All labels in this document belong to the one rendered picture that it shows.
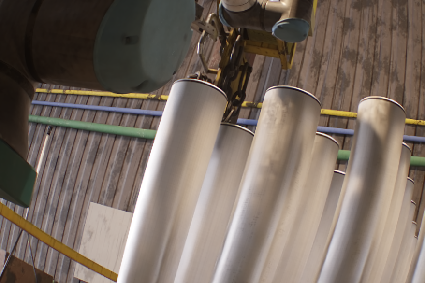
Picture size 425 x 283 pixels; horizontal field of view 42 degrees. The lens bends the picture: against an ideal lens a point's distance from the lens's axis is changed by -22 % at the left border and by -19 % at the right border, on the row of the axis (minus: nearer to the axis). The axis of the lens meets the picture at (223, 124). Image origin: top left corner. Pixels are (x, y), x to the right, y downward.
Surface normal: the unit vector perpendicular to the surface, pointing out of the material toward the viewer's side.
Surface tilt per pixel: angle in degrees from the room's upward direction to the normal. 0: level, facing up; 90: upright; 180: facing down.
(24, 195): 90
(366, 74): 90
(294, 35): 175
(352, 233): 90
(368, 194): 90
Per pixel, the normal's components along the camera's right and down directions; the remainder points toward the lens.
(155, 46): 0.90, 0.21
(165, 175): -0.14, -0.40
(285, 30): -0.18, 0.90
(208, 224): 0.17, -0.33
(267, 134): -0.55, -0.45
